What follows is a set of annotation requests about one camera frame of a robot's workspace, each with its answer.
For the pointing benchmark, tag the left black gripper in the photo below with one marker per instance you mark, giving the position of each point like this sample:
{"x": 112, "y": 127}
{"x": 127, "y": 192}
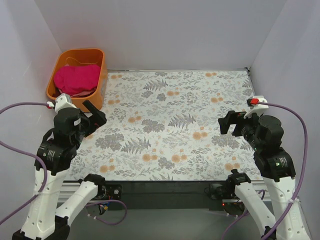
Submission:
{"x": 97, "y": 117}

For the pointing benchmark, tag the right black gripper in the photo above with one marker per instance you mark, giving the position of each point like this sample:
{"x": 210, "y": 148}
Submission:
{"x": 230, "y": 122}

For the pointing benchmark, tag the magenta t shirt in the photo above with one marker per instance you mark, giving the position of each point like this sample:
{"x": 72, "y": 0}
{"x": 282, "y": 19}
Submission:
{"x": 75, "y": 79}

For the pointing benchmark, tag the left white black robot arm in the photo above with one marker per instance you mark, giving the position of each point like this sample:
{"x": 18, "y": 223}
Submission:
{"x": 45, "y": 220}

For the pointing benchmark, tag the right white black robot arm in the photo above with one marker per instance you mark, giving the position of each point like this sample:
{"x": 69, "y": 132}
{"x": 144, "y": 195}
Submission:
{"x": 264, "y": 134}

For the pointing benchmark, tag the light pink shirt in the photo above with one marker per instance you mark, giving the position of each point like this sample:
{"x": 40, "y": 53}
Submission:
{"x": 83, "y": 94}

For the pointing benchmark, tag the orange plastic laundry basket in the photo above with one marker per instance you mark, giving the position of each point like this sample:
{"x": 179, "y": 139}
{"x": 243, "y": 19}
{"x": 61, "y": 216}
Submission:
{"x": 82, "y": 57}

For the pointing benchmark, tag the floral patterned table mat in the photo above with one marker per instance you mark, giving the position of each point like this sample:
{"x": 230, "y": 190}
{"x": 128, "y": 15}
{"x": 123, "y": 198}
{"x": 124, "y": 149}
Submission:
{"x": 163, "y": 125}

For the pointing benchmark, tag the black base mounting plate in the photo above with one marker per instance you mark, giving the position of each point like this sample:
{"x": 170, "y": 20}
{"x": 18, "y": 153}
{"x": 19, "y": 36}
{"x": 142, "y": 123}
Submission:
{"x": 164, "y": 194}

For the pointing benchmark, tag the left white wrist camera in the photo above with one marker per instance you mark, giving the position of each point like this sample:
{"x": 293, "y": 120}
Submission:
{"x": 63, "y": 101}

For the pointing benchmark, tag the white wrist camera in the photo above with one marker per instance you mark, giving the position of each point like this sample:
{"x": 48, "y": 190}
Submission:
{"x": 255, "y": 106}
{"x": 63, "y": 101}

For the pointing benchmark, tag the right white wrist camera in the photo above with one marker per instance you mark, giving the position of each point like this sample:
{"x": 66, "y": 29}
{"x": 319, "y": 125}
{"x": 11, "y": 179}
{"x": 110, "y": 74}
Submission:
{"x": 255, "y": 106}

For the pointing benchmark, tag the aluminium frame rail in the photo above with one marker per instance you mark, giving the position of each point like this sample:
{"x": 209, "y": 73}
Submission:
{"x": 68, "y": 188}

